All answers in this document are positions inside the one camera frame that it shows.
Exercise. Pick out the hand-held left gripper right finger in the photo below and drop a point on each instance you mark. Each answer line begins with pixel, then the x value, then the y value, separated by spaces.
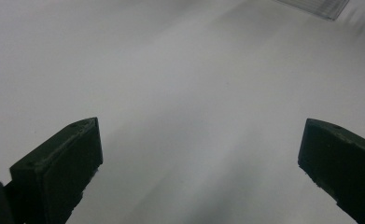
pixel 348 168

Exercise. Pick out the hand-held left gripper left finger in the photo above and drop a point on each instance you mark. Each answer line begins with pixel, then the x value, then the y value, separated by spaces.
pixel 62 168

